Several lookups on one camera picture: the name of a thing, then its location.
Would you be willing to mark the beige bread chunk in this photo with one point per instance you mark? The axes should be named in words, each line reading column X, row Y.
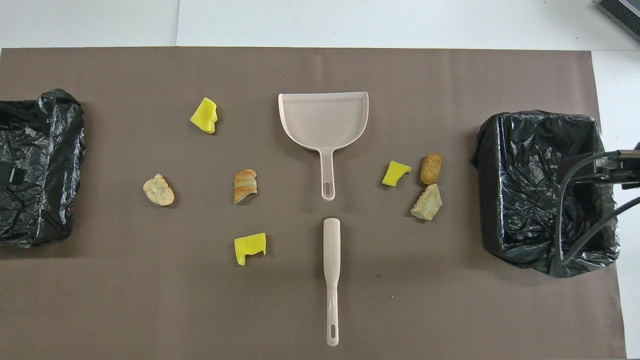
column 159, row 191
column 427, row 204

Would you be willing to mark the grey ribbed device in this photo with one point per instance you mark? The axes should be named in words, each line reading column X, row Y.
column 622, row 12

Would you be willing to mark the bin with black bag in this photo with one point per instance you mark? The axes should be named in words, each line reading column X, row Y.
column 525, row 175
column 45, row 150

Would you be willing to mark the striped croissant piece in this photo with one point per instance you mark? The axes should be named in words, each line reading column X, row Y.
column 245, row 186

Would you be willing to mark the brown bread roll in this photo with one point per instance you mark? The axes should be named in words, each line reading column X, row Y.
column 431, row 169

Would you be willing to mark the pink plastic dustpan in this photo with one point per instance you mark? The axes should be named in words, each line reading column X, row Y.
column 320, row 120

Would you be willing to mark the yellow sponge piece green layer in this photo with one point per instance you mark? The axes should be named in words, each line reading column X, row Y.
column 247, row 246

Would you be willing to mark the brown paper table mat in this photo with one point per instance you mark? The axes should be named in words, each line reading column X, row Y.
column 300, row 65

